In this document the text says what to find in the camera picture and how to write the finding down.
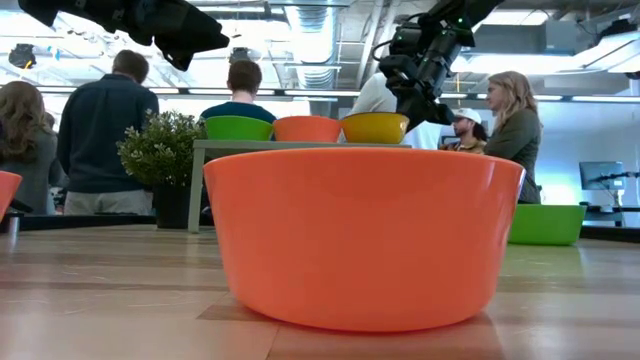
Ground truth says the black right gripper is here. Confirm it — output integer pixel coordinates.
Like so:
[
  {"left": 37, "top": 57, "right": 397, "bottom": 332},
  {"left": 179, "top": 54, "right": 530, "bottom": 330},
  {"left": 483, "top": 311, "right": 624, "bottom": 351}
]
[{"left": 379, "top": 9, "right": 475, "bottom": 132}]

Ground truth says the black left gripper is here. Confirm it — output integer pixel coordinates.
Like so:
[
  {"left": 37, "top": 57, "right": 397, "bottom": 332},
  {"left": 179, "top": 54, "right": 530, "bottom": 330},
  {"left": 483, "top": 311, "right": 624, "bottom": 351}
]
[{"left": 99, "top": 0, "right": 231, "bottom": 71}]

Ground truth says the yellow bowl with patterned inside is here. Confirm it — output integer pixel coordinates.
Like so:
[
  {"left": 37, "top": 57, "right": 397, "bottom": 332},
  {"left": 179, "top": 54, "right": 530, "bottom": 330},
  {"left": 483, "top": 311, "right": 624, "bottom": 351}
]
[{"left": 341, "top": 111, "right": 411, "bottom": 146}]

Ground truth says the green plastic mini bowl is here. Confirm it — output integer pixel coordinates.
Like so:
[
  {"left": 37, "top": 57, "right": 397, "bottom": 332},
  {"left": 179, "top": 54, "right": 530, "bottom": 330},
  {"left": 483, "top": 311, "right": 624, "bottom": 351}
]
[
  {"left": 204, "top": 115, "right": 275, "bottom": 142},
  {"left": 508, "top": 203, "right": 588, "bottom": 247}
]

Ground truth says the orange plastic mini bowl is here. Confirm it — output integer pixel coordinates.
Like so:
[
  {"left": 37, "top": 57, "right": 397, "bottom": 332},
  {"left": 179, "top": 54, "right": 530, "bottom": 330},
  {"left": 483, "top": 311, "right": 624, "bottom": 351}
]
[
  {"left": 0, "top": 171, "right": 24, "bottom": 224},
  {"left": 203, "top": 147, "right": 526, "bottom": 334},
  {"left": 273, "top": 115, "right": 344, "bottom": 144}
]

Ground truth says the white cap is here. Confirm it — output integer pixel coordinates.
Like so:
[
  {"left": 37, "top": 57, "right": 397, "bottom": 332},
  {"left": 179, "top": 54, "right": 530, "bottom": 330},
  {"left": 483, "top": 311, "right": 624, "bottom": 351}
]
[{"left": 452, "top": 107, "right": 483, "bottom": 125}]

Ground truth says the small potted green plant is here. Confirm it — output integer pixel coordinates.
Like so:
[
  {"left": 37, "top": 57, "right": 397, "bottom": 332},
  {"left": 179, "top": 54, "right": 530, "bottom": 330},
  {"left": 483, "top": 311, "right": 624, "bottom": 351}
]
[{"left": 116, "top": 109, "right": 209, "bottom": 230}]

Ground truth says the grey-green perforated metal shelf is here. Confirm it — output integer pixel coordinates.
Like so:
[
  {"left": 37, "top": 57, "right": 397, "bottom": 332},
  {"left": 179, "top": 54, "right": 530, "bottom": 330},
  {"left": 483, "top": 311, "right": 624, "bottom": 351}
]
[{"left": 187, "top": 139, "right": 414, "bottom": 235}]

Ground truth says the computer monitor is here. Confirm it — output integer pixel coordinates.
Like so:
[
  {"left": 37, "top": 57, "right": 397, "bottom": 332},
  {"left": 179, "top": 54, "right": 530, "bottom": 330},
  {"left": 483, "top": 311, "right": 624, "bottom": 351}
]
[{"left": 578, "top": 160, "right": 626, "bottom": 192}]

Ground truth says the black background desk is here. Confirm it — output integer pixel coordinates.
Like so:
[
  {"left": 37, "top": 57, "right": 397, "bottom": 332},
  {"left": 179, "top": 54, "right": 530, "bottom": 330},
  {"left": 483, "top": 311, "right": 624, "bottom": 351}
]
[{"left": 579, "top": 202, "right": 640, "bottom": 229}]

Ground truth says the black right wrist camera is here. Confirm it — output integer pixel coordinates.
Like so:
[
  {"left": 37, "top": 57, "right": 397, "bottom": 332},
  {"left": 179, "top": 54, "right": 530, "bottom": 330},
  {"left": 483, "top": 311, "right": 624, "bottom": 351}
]
[{"left": 388, "top": 22, "right": 431, "bottom": 56}]

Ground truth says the round silver ventilation duct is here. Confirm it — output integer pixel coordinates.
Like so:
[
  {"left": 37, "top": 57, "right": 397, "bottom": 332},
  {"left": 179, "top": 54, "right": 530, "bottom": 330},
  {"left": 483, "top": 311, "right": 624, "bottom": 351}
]
[{"left": 284, "top": 0, "right": 344, "bottom": 91}]

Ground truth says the silver metal post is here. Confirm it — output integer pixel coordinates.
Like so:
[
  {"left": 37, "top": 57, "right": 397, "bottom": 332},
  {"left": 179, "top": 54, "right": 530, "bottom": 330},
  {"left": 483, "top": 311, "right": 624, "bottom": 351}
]
[{"left": 0, "top": 209, "right": 24, "bottom": 239}]

